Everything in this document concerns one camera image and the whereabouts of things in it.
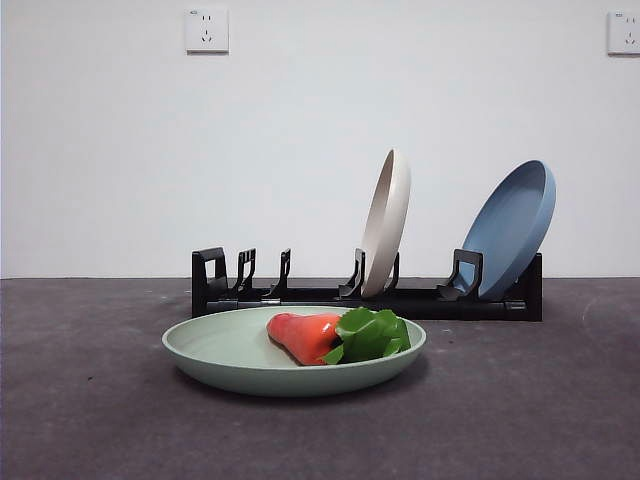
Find orange carrot with green leaves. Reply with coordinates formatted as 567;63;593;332
266;307;412;367

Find green plate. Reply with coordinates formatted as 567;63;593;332
161;305;428;399

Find cream plate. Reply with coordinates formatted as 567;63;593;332
359;147;413;300

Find black plate rack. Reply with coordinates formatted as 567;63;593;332
191;246;544;322

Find blue plate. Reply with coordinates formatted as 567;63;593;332
459;159;558;300

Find white wall socket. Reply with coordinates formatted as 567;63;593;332
185;8;231;55
607;10;640;56

